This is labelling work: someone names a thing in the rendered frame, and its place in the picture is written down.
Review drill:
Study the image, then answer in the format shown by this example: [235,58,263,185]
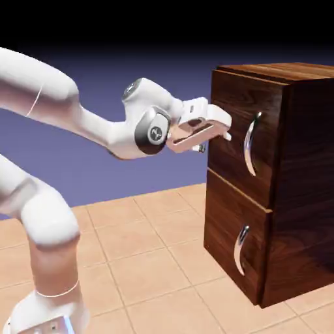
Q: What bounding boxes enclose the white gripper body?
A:
[166,104,233,154]

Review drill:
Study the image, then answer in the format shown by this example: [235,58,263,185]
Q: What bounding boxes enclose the dark wood cabinet door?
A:
[203,168,274,306]
[207,68,290,209]

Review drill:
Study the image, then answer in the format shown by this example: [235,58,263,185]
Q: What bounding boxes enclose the dark wood cabinet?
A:
[203,61,334,309]

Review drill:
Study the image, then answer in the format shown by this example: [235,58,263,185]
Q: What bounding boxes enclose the curved silver handle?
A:
[243,112,263,177]
[234,225,251,277]

